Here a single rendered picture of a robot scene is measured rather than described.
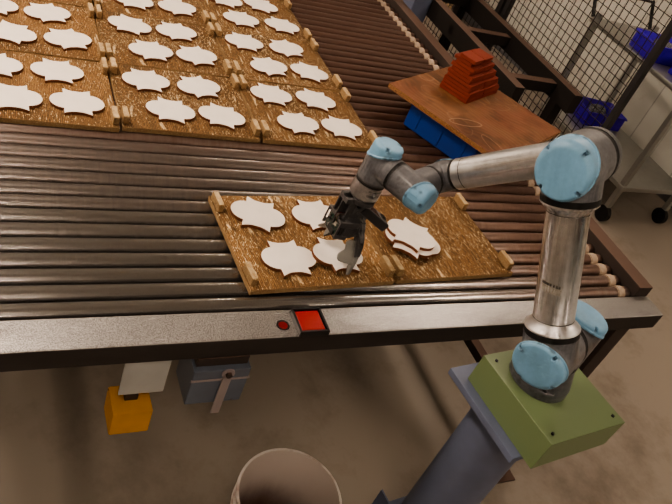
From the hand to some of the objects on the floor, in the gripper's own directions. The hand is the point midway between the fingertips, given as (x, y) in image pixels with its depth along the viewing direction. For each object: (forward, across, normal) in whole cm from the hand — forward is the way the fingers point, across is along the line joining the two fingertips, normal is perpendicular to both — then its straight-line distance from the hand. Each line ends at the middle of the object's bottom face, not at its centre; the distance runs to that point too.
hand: (337, 255), depth 186 cm
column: (+92, +47, +42) cm, 111 cm away
